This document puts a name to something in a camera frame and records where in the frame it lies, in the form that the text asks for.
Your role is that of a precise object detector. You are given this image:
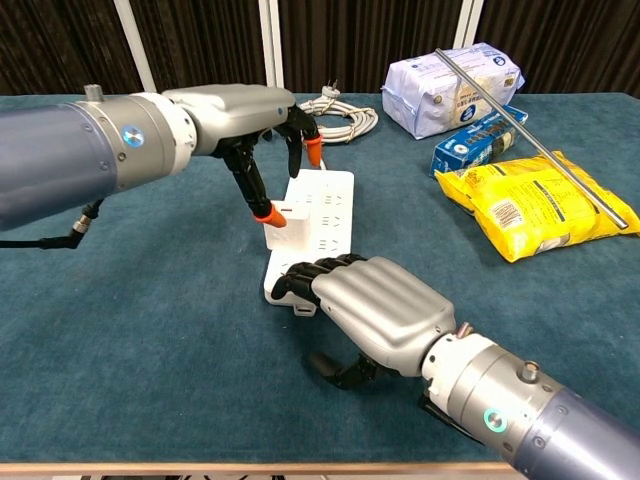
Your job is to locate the white partition frame post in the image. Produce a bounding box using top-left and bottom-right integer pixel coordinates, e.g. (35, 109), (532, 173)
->
(257, 0), (286, 95)
(112, 0), (159, 96)
(452, 0), (486, 50)

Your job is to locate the blue biscuit box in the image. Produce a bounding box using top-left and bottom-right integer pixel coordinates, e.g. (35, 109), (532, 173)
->
(428, 104), (530, 179)

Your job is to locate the long metal rod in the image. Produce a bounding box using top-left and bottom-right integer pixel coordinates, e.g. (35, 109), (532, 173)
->
(434, 47), (629, 230)

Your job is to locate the white charger adapter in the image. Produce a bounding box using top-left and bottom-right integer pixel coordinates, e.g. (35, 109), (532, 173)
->
(263, 199), (311, 251)

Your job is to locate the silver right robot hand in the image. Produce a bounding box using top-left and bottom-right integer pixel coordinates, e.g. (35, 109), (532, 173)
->
(271, 253), (458, 392)

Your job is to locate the pale purple tissue pack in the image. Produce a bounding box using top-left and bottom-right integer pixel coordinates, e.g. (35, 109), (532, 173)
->
(381, 42), (526, 140)

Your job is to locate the white power strip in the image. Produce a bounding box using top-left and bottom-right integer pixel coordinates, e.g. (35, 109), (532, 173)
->
(259, 168), (356, 317)

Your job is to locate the coiled white power cable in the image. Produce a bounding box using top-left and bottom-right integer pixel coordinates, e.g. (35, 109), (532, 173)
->
(297, 79), (380, 171)

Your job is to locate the yellow snack bag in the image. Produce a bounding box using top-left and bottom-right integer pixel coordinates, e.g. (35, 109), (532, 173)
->
(433, 150), (640, 264)

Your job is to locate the teal table cloth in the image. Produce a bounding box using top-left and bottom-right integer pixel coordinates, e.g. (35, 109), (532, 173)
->
(0, 92), (640, 464)

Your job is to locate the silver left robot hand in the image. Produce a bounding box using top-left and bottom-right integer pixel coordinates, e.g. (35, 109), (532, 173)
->
(162, 83), (324, 229)

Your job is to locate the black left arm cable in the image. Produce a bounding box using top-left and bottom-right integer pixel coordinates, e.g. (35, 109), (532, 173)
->
(0, 198), (105, 251)

